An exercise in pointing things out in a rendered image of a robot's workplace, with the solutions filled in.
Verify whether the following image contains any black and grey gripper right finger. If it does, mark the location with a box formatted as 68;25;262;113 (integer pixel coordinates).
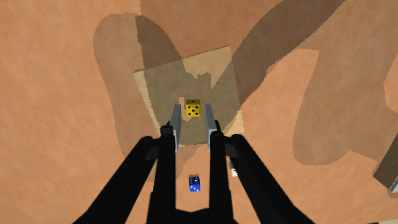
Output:
205;104;316;224

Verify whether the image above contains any yellow die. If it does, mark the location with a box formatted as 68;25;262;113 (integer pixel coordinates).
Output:
186;99;200;117

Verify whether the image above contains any beige flat mat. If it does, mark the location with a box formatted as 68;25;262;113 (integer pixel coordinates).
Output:
133;46;244;148

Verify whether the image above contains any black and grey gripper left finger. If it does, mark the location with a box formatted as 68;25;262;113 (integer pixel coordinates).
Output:
72;104;182;224

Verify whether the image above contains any grey die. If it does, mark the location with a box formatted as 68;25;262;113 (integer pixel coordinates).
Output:
229;162;237;176

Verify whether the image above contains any blue die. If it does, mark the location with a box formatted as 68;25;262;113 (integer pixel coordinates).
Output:
189;177;200;192

